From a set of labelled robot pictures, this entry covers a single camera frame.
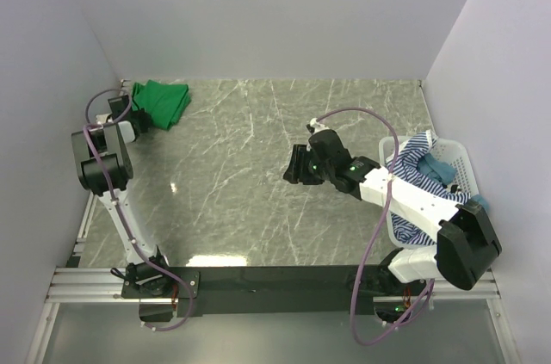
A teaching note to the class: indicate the aluminium left side rail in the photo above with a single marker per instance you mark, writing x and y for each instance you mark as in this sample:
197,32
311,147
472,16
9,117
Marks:
103,167

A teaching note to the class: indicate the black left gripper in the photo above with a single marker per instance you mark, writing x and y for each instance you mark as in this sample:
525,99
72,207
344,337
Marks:
144,118

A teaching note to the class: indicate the blue white striped tank top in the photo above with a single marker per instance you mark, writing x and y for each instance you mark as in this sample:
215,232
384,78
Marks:
409,154

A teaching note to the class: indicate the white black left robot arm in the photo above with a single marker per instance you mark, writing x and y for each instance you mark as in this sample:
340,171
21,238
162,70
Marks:
146,265

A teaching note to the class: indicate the aluminium rail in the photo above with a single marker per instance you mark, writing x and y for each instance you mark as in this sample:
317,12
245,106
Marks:
80,285
103,167

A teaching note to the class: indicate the teal blue tank top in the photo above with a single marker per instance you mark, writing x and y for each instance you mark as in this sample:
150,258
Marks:
437,178

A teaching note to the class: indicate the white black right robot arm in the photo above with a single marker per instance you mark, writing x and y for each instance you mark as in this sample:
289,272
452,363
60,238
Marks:
460,243

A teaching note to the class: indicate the aluminium front rail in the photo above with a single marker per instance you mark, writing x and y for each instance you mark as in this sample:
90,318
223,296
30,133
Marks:
80,285

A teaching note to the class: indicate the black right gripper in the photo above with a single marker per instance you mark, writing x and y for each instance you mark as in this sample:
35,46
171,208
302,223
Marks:
299,159

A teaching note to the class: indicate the white plastic laundry basket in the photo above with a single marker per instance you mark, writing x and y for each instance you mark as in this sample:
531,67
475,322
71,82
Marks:
406,235

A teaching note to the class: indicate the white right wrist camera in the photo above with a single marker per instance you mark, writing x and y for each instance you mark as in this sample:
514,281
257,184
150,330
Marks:
315,126

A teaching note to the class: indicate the green tank top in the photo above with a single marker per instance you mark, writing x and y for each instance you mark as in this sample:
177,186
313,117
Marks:
163,102

